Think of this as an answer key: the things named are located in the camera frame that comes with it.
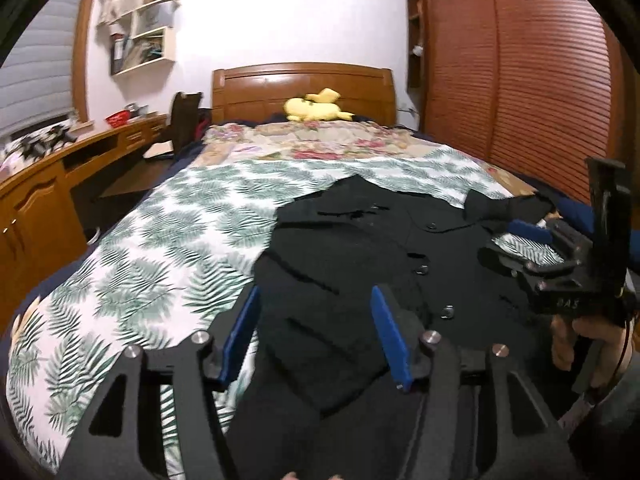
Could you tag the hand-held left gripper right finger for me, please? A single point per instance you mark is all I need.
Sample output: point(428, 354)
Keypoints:
point(391, 340)

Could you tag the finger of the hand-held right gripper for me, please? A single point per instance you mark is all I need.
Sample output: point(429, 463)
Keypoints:
point(527, 230)
point(500, 260)

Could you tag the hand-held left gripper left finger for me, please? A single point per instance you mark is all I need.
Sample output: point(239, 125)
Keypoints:
point(241, 335)

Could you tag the black buttoned garment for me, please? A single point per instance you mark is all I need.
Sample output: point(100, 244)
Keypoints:
point(350, 240)

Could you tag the person's right forearm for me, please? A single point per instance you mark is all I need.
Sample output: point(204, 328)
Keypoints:
point(620, 410)

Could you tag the person's right hand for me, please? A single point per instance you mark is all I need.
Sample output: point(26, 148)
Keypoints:
point(567, 340)

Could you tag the leaf print bed sheet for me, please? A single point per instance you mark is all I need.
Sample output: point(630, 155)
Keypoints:
point(150, 260)

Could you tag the wooden louvered wardrobe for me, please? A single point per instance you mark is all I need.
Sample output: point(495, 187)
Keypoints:
point(525, 60)

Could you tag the floral blanket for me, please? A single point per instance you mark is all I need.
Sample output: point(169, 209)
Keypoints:
point(320, 142)

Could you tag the dark chair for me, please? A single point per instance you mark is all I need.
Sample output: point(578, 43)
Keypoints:
point(186, 120)

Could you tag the yellow plush toy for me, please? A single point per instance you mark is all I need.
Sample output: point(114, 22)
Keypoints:
point(315, 107)

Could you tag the wooden desk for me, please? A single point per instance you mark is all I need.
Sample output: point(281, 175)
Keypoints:
point(35, 200)

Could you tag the red basket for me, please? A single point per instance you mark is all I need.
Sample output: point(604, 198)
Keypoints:
point(118, 118)

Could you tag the wooden headboard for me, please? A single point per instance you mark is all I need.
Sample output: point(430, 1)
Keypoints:
point(300, 80)

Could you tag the dark desk clutter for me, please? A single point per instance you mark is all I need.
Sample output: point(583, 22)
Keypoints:
point(40, 142)

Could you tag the grey window blind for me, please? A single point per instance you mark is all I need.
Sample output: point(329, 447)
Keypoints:
point(35, 70)

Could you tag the white wall shelf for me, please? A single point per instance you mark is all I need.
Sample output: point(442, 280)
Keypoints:
point(165, 50)

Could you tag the wooden window frame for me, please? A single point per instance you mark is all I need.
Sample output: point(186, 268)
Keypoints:
point(82, 60)

